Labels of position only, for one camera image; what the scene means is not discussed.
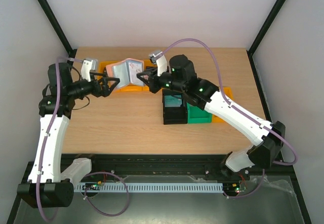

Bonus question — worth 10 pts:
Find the pink card holder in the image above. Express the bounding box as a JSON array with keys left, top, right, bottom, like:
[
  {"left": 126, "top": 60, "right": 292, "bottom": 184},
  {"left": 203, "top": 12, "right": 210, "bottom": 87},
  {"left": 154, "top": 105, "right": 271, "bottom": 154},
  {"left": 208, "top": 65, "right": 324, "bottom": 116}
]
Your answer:
[{"left": 105, "top": 58, "right": 144, "bottom": 89}]

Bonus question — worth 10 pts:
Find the yellow bin middle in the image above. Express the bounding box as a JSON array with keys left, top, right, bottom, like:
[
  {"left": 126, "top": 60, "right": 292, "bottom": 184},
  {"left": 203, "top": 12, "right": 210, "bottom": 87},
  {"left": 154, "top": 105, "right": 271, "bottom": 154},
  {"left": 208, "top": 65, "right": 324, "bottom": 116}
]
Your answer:
[{"left": 120, "top": 58, "right": 143, "bottom": 92}]

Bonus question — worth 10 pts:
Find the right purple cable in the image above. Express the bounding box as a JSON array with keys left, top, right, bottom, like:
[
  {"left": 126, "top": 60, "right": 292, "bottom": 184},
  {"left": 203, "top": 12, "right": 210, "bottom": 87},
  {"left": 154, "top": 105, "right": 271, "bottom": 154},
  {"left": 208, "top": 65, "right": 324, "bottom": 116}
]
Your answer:
[{"left": 161, "top": 38, "right": 299, "bottom": 200}]

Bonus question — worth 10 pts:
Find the yellow bin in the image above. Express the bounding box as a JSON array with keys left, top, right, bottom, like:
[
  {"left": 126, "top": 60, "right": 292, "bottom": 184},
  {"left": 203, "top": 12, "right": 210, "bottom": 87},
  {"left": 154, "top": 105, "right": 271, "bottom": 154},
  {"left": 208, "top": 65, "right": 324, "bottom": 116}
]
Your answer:
[
  {"left": 142, "top": 59, "right": 156, "bottom": 91},
  {"left": 120, "top": 58, "right": 143, "bottom": 92},
  {"left": 97, "top": 60, "right": 120, "bottom": 92},
  {"left": 211, "top": 86, "right": 233, "bottom": 123}
]

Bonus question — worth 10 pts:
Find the yellow bin left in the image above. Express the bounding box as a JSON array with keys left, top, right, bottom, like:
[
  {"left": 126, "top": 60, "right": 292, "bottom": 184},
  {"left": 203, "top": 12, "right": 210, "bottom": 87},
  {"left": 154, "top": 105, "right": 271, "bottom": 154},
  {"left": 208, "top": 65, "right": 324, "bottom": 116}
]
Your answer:
[{"left": 97, "top": 60, "right": 120, "bottom": 92}]

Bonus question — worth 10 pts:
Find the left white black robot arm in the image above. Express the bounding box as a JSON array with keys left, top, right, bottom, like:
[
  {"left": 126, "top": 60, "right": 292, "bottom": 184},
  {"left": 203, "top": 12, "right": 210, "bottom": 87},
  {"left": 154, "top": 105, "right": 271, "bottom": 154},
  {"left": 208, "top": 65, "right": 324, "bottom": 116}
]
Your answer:
[{"left": 17, "top": 60, "right": 120, "bottom": 208}]

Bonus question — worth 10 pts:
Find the white slotted cable duct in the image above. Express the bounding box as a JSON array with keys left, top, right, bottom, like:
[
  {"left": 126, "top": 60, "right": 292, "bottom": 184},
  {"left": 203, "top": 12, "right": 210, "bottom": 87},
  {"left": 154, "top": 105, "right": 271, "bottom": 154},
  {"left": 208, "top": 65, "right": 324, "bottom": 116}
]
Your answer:
[{"left": 74, "top": 183, "right": 223, "bottom": 193}]

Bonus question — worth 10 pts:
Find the yellow bin far right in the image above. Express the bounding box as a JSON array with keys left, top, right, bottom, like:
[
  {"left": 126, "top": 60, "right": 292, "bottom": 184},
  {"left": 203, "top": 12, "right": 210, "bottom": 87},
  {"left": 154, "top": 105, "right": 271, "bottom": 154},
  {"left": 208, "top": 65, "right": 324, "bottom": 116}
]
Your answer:
[{"left": 211, "top": 86, "right": 233, "bottom": 123}]

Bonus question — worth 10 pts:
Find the black frame post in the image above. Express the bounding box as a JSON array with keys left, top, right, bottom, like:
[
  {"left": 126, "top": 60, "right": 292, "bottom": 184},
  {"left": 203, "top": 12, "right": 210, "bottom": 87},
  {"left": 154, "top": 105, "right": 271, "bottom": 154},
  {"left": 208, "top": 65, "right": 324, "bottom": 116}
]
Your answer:
[
  {"left": 37, "top": 0, "right": 77, "bottom": 56},
  {"left": 247, "top": 0, "right": 298, "bottom": 55}
]

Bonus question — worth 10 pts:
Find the right black frame post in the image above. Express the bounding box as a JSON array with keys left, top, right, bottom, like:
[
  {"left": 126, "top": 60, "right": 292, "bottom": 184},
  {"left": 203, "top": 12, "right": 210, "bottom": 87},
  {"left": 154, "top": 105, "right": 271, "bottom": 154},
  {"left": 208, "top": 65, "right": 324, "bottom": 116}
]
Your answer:
[{"left": 247, "top": 0, "right": 298, "bottom": 55}]

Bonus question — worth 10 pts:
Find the green bin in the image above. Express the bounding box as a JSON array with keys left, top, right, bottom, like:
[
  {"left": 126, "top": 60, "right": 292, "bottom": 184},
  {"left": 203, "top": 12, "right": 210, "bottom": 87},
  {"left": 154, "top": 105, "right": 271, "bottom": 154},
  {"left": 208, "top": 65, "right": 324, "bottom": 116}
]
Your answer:
[{"left": 187, "top": 103, "right": 212, "bottom": 124}]

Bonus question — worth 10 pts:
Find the left black frame post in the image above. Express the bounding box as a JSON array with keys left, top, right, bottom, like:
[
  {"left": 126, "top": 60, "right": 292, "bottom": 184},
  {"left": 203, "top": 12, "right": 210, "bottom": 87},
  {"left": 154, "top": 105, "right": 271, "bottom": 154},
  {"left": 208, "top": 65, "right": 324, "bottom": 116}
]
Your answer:
[{"left": 37, "top": 0, "right": 77, "bottom": 56}]

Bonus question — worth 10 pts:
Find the black bin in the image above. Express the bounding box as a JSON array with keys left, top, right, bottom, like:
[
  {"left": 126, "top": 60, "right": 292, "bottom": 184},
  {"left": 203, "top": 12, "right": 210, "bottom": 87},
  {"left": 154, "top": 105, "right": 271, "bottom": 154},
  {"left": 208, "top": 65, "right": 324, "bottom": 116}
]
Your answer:
[{"left": 162, "top": 89, "right": 187, "bottom": 125}]

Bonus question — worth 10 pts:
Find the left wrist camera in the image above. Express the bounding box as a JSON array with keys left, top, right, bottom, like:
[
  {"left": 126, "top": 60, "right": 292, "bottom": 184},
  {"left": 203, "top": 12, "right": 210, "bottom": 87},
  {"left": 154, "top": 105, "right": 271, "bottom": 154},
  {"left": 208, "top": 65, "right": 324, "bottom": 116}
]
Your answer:
[{"left": 80, "top": 58, "right": 98, "bottom": 82}]

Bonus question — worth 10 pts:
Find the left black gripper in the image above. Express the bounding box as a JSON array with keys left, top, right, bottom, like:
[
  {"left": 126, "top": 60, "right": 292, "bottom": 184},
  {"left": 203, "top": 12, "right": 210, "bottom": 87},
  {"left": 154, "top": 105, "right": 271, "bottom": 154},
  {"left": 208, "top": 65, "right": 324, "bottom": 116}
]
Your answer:
[{"left": 67, "top": 72, "right": 120, "bottom": 100}]

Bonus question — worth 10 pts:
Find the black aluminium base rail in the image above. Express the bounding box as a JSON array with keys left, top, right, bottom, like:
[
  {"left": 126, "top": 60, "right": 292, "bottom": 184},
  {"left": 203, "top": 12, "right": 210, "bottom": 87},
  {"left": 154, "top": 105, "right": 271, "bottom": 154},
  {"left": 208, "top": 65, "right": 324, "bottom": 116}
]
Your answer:
[{"left": 26, "top": 153, "right": 297, "bottom": 182}]

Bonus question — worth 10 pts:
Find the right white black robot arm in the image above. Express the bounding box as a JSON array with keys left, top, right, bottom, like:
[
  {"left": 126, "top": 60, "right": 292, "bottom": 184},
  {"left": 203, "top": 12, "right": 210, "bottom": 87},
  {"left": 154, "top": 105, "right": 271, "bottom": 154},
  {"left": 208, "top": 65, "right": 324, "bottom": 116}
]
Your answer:
[{"left": 137, "top": 55, "right": 286, "bottom": 180}]

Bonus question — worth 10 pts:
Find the teal card stack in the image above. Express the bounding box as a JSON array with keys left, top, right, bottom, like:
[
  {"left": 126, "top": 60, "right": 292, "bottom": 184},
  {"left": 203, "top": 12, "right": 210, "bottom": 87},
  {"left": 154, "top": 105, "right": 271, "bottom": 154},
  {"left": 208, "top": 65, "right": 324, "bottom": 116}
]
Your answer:
[{"left": 164, "top": 95, "right": 183, "bottom": 108}]

